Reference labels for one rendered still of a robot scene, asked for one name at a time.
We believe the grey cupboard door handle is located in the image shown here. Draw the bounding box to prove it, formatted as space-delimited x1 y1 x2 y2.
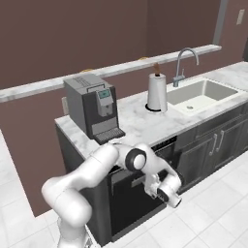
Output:
208 133 219 157
215 129 226 153

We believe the dark grey cupboard door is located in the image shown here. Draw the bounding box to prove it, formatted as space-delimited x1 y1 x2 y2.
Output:
212 118 248 171
176 133 218 194

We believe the grey coffee machine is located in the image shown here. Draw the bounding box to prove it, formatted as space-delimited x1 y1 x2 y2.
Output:
63 73 127 145

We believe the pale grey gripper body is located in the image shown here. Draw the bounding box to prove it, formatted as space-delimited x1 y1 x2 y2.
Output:
166 193 183 209

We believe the black dishwasher door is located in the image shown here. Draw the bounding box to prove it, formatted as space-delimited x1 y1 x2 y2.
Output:
108 136 179 244

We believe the grey dishwasher door handle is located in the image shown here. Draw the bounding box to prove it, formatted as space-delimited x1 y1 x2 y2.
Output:
130 174 147 189

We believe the beige wall socket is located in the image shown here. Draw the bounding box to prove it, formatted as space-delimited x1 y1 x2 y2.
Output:
61 96 70 116
235 9 246 26

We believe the white sink basin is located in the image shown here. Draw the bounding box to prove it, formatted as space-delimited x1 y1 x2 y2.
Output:
166 77 248 117

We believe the white paper towel roll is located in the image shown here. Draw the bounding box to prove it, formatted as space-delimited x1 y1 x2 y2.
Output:
144 62 170 113

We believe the grey curved tap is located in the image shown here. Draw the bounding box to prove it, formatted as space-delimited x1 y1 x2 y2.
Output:
171 46 201 88

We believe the dark grey drawer front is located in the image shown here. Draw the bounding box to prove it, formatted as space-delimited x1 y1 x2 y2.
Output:
195 105 246 138

